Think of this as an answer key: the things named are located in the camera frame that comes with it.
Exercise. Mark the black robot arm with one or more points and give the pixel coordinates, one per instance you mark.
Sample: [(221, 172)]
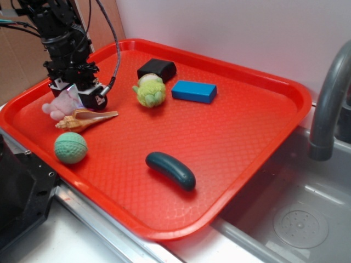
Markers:
[(63, 36)]

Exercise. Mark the green plush toy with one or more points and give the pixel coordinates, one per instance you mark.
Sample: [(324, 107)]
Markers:
[(150, 90)]

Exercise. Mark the red plastic tray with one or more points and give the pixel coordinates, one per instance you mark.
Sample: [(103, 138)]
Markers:
[(223, 143)]

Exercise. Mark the green textured ball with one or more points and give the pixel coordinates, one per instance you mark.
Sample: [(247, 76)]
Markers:
[(70, 148)]

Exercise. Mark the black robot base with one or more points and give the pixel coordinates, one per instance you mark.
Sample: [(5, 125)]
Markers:
[(27, 189)]

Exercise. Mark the pink plush bunny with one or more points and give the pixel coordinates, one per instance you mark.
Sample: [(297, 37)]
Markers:
[(63, 105)]

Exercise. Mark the grey sink faucet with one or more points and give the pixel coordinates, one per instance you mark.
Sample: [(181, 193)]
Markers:
[(331, 118)]

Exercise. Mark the blue rectangular block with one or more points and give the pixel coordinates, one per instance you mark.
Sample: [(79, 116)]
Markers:
[(194, 91)]

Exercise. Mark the beige conch seashell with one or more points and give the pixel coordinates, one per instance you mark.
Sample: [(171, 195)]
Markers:
[(81, 119)]

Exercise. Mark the dark green toy cucumber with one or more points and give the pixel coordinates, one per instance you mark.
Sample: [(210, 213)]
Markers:
[(173, 169)]

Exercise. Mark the brown cardboard panel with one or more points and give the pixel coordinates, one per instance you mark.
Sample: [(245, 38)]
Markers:
[(23, 55)]

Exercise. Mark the grey plastic sink basin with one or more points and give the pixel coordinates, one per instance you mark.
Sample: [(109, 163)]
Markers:
[(294, 209)]

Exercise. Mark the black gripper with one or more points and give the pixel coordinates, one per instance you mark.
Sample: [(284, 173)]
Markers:
[(83, 76)]

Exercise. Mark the black rectangular block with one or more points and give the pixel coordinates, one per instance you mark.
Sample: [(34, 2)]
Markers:
[(162, 68)]

